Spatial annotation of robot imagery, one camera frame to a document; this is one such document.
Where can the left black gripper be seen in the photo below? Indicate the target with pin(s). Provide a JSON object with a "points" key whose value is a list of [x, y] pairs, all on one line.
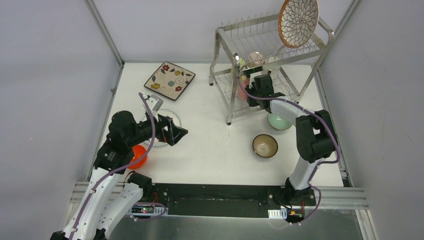
{"points": [[167, 130]]}

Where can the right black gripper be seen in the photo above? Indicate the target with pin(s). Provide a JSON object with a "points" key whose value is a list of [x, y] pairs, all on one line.
{"points": [[251, 103]]}

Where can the pink cup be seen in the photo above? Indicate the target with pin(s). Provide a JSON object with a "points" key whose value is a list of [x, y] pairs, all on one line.
{"points": [[242, 94]]}

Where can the watermelon pattern round plate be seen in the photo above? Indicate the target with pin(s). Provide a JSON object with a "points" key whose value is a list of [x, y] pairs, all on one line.
{"points": [[167, 113]]}

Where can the white ribbed mug black handle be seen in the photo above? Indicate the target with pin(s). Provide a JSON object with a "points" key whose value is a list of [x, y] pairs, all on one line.
{"points": [[272, 59]]}

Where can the pale yellow mug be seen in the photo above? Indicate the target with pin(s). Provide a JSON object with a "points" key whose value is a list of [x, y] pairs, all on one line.
{"points": [[242, 66]]}

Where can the brown rim petal pattern plate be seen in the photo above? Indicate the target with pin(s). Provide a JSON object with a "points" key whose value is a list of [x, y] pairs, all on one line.
{"points": [[297, 22]]}

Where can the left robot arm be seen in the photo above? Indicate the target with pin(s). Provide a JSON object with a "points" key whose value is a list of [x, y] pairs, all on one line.
{"points": [[95, 219]]}

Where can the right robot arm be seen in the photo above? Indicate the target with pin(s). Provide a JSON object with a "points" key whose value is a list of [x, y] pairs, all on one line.
{"points": [[315, 136]]}

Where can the steel two-tier dish rack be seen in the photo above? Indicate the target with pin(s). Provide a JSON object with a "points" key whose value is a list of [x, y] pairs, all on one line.
{"points": [[252, 47]]}

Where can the mint green bowl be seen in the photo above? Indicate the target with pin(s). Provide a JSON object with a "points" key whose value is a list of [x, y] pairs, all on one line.
{"points": [[277, 122]]}

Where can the orange plastic bowl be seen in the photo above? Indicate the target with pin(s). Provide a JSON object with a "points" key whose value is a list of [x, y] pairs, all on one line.
{"points": [[139, 158]]}

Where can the square floral plate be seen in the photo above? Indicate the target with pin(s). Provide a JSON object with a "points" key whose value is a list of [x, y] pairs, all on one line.
{"points": [[169, 80]]}

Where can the dark patterned cream bowl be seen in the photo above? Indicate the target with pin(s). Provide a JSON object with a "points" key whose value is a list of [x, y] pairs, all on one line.
{"points": [[265, 146]]}

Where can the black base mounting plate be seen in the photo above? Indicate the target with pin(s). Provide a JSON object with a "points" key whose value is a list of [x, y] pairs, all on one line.
{"points": [[208, 200]]}

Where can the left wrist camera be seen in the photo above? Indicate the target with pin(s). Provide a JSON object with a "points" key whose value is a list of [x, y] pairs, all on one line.
{"points": [[153, 101]]}

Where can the left white cable duct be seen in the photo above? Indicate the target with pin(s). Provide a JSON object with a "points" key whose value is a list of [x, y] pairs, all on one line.
{"points": [[146, 211]]}

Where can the white cable duct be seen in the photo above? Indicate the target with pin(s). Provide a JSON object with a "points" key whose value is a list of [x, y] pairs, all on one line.
{"points": [[277, 213], [146, 211]]}

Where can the right white cable duct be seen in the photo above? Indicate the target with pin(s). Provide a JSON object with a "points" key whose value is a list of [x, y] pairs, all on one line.
{"points": [[277, 213]]}

